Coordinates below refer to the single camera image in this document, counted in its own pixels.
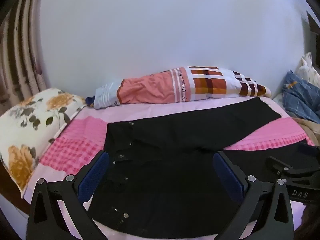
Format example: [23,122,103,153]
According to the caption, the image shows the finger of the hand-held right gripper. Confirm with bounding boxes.
[265,156,294,175]

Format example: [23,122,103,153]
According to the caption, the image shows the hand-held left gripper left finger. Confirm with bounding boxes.
[26,151,110,240]

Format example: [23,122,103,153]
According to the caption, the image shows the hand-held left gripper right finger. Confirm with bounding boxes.
[212,151,295,240]

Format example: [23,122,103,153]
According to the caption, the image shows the black pants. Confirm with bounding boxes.
[87,97,315,234]

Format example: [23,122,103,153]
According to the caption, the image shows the person's right forearm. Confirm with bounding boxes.
[301,201,320,240]

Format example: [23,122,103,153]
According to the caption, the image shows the pink plaid bed sheet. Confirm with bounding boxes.
[24,96,315,240]

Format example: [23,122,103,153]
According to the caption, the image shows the beige cloth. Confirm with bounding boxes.
[291,117,320,145]

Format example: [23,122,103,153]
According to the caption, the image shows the blue checked cloth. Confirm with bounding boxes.
[282,70,320,124]

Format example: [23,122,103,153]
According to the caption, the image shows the floral pillow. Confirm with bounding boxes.
[0,88,87,198]

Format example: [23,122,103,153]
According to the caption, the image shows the orange plaid folded quilt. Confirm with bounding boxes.
[93,66,272,110]

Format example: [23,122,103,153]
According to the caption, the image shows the white crumpled cloth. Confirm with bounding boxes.
[297,52,320,85]

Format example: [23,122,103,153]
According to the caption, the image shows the striped curtain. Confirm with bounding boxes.
[0,0,50,115]

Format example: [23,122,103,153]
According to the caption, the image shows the brown wooden cabinet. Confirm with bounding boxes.
[306,10,320,34]

